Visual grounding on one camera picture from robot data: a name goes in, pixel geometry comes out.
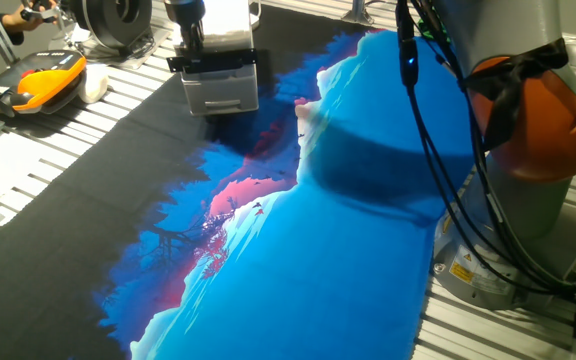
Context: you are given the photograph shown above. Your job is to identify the black handle bar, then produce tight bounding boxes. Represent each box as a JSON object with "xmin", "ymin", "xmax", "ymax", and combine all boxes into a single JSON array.
[{"xmin": 165, "ymin": 47, "xmax": 259, "ymax": 75}]

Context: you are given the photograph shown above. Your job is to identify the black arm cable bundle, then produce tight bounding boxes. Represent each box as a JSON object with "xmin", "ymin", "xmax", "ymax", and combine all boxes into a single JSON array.
[{"xmin": 393, "ymin": 0, "xmax": 576, "ymax": 301}]

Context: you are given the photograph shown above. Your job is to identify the white foam block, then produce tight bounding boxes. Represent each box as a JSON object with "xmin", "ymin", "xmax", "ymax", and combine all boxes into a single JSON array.
[{"xmin": 76, "ymin": 63, "xmax": 111, "ymax": 105}]

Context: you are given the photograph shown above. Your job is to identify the small black handheld device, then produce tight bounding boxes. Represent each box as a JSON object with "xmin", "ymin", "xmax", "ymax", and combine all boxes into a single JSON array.
[{"xmin": 19, "ymin": 0, "xmax": 64, "ymax": 24}]

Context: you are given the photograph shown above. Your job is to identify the black filament spool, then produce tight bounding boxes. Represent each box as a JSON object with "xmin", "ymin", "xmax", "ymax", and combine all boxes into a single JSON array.
[{"xmin": 70, "ymin": 0, "xmax": 154, "ymax": 51}]

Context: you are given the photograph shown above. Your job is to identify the small silver drawer cabinet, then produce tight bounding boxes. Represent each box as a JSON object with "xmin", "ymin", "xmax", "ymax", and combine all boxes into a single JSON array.
[{"xmin": 172, "ymin": 0, "xmax": 262, "ymax": 117}]

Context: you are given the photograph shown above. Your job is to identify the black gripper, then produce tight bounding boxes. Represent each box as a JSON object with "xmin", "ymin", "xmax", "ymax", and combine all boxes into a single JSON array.
[{"xmin": 163, "ymin": 0, "xmax": 207, "ymax": 54}]

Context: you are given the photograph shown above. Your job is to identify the black fabric strap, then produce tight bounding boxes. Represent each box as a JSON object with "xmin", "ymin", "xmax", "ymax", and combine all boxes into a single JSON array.
[{"xmin": 460, "ymin": 38, "xmax": 571, "ymax": 151}]

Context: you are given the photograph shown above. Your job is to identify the person's hand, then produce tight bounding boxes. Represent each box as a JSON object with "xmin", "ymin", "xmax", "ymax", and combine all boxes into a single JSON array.
[{"xmin": 1, "ymin": 0, "xmax": 62, "ymax": 34}]

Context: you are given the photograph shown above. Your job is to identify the landscape print desk mat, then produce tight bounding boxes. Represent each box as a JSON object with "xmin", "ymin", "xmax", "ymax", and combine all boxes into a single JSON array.
[{"xmin": 0, "ymin": 4, "xmax": 477, "ymax": 360}]

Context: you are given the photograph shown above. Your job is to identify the orange and black teach pendant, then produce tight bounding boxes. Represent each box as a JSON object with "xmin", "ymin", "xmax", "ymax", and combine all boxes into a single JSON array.
[{"xmin": 0, "ymin": 49, "xmax": 89, "ymax": 119}]

